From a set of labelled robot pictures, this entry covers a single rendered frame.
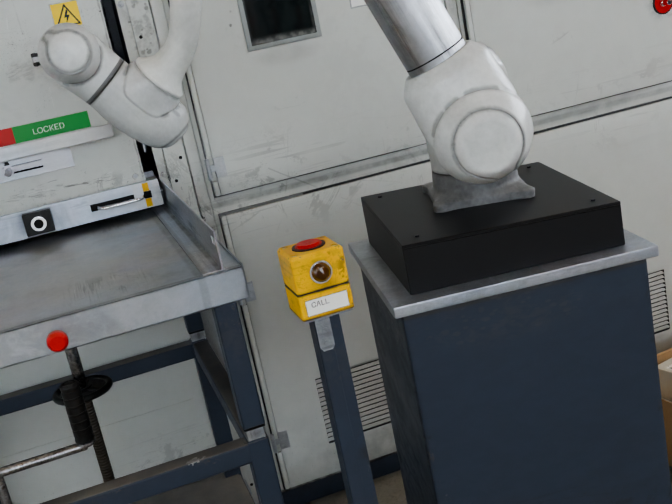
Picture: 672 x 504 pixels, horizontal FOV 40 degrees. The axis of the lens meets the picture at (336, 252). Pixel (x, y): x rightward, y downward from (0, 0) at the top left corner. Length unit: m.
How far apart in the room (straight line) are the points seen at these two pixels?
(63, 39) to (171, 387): 0.97
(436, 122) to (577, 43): 1.11
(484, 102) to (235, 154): 0.91
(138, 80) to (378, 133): 0.77
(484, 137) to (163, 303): 0.57
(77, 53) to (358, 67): 0.82
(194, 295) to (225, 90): 0.75
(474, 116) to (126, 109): 0.63
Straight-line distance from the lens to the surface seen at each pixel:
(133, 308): 1.50
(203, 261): 1.59
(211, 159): 2.16
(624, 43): 2.57
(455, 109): 1.39
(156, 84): 1.67
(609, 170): 2.57
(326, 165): 2.22
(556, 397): 1.62
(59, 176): 2.09
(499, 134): 1.39
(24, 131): 2.08
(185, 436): 2.33
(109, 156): 2.09
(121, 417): 2.29
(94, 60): 1.64
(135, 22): 2.14
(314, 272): 1.29
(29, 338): 1.51
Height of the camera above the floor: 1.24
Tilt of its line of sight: 15 degrees down
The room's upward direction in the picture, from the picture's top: 12 degrees counter-clockwise
